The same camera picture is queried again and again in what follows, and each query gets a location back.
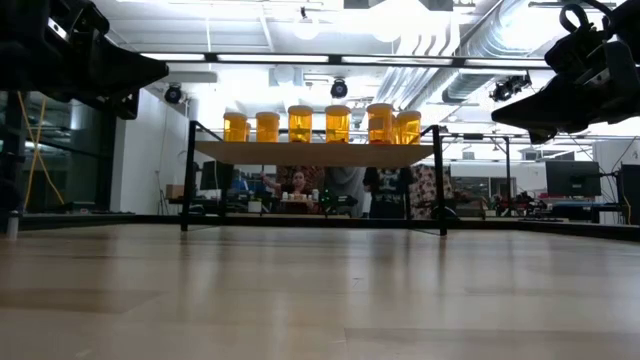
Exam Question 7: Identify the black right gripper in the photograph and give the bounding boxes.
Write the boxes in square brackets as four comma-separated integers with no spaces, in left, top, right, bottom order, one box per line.
[491,28,640,146]

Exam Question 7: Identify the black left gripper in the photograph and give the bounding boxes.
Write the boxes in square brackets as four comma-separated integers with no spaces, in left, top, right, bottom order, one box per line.
[0,0,170,122]

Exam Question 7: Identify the small raised wooden shelf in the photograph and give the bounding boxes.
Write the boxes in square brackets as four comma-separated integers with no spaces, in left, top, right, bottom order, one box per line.
[180,119,449,237]

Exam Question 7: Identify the wooden shelf board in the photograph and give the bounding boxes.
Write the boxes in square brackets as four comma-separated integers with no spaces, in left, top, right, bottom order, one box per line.
[192,140,435,169]

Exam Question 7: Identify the black spotlight cluster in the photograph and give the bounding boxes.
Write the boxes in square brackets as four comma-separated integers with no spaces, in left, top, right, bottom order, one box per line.
[489,73,532,103]

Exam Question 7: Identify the white LED light strip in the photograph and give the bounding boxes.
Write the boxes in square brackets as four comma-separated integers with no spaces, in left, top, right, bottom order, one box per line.
[139,52,206,62]
[463,58,551,68]
[217,54,330,64]
[341,55,454,65]

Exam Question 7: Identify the black computer monitor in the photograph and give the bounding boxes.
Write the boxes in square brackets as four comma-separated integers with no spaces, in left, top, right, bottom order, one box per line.
[199,160,235,191]
[618,163,640,226]
[544,159,603,198]

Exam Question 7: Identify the red floral white cloth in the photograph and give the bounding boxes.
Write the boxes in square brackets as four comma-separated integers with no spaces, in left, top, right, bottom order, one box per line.
[412,163,454,220]

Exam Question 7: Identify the standing person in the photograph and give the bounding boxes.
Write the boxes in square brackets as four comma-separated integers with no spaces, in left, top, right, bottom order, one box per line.
[362,166,415,220]

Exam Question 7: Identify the round white ceiling lamp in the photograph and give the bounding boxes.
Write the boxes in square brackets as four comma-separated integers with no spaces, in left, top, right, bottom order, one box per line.
[292,7,321,41]

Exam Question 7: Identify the seated person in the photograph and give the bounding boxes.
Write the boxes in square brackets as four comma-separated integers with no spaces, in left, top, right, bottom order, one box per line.
[258,169,322,215]

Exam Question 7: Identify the plain white hanging cloth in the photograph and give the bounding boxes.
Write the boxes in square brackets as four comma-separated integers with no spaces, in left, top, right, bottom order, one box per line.
[324,166,369,201]

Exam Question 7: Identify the dark red floral cloth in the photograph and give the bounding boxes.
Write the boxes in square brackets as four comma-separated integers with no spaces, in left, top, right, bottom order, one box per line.
[276,165,326,186]

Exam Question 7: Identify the silver ceiling air duct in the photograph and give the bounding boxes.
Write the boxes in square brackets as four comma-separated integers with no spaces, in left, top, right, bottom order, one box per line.
[442,0,551,105]

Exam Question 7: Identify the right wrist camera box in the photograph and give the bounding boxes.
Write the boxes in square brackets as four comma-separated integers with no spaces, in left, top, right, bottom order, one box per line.
[592,39,640,96]

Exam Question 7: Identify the black looped gripper cable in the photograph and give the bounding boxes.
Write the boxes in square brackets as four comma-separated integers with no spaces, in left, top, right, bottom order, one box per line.
[558,0,612,35]

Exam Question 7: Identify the yellow hanging cable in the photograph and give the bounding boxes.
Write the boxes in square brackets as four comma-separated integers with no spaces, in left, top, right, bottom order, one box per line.
[17,92,66,207]

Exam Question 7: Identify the black aluminium table rail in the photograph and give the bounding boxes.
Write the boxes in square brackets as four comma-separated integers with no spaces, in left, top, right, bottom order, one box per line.
[19,213,640,242]

